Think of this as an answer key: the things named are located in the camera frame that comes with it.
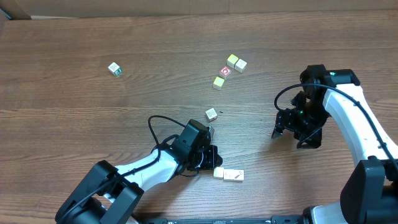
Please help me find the yellow G wooden block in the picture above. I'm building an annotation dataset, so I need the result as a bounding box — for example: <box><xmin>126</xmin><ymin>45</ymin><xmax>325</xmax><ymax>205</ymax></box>
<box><xmin>213</xmin><ymin>167</ymin><xmax>224</xmax><ymax>179</ymax></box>

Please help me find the yellow crayon wooden block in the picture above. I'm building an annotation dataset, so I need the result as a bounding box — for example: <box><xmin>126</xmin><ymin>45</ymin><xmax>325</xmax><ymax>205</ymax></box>
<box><xmin>233</xmin><ymin>170</ymin><xmax>244</xmax><ymax>182</ymax></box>

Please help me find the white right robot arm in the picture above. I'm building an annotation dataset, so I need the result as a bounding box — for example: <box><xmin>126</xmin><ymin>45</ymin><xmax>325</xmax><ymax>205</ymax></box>
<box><xmin>271</xmin><ymin>65</ymin><xmax>397</xmax><ymax>223</ymax></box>

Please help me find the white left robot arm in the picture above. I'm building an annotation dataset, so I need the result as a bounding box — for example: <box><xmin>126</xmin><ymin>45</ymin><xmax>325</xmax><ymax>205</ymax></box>
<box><xmin>55</xmin><ymin>119</ymin><xmax>223</xmax><ymax>223</ymax></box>

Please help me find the cream E wooden block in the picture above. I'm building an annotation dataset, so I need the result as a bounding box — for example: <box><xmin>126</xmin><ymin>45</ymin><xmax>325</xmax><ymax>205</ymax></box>
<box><xmin>205</xmin><ymin>108</ymin><xmax>218</xmax><ymax>122</ymax></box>

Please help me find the pale yellow wooden block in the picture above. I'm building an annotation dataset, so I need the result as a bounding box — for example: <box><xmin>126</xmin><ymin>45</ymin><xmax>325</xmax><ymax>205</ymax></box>
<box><xmin>213</xmin><ymin>77</ymin><xmax>224</xmax><ymax>90</ymax></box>

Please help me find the plain cream wooden block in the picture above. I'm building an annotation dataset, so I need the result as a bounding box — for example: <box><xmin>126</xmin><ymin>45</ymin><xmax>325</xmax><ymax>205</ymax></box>
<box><xmin>234</xmin><ymin>58</ymin><xmax>247</xmax><ymax>73</ymax></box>

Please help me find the red top wooden block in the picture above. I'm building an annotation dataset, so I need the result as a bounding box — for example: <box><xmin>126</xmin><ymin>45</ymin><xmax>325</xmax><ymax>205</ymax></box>
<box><xmin>219</xmin><ymin>66</ymin><xmax>231</xmax><ymax>80</ymax></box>

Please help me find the yellow top wooden block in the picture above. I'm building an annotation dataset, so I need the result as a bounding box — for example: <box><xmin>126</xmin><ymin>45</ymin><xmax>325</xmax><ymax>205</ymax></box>
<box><xmin>226</xmin><ymin>54</ymin><xmax>239</xmax><ymax>68</ymax></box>

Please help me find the green letter wooden block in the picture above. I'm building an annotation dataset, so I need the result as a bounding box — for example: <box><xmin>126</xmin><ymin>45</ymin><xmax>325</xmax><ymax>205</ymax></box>
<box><xmin>108</xmin><ymin>62</ymin><xmax>122</xmax><ymax>77</ymax></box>

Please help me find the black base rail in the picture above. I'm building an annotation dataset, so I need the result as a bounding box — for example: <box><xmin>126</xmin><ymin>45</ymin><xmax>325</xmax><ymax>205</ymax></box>
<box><xmin>139</xmin><ymin>215</ymin><xmax>309</xmax><ymax>224</ymax></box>

